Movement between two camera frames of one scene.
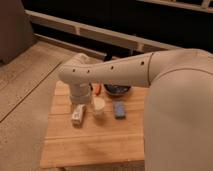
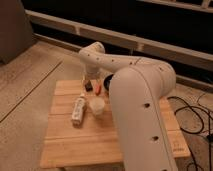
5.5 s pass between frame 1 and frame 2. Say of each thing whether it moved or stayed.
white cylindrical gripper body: moved
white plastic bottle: stayed
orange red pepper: stayed
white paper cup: stayed
